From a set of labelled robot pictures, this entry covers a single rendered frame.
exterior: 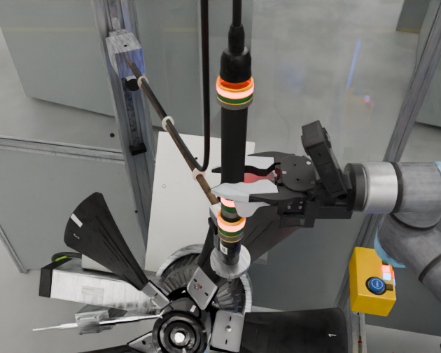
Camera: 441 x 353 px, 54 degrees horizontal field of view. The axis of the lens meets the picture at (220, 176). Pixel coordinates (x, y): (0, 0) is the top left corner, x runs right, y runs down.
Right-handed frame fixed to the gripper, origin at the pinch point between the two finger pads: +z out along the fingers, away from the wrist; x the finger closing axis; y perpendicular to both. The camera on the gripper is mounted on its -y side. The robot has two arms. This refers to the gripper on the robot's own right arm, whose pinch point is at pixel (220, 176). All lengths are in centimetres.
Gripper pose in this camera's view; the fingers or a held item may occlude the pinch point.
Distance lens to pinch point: 61.5
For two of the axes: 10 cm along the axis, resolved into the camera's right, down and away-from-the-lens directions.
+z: -10.0, 0.0, 0.0
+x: 0.1, -7.0, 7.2
